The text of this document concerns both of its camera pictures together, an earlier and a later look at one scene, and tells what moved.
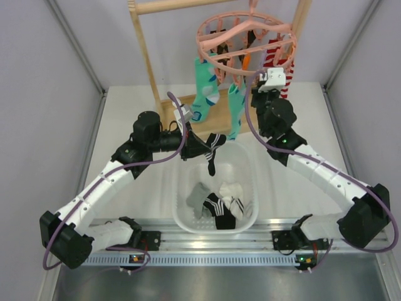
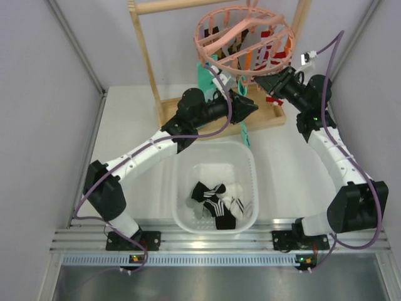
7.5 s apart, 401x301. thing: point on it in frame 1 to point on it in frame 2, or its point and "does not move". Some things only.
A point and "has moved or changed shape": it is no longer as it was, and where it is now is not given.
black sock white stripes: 213,141 to 201,192
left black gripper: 192,145 to 241,106
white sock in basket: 232,197 does not move
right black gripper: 256,95 to 274,84
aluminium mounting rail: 176,239 does not move
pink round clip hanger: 246,43 has moved or changed shape
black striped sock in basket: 224,218 does not move
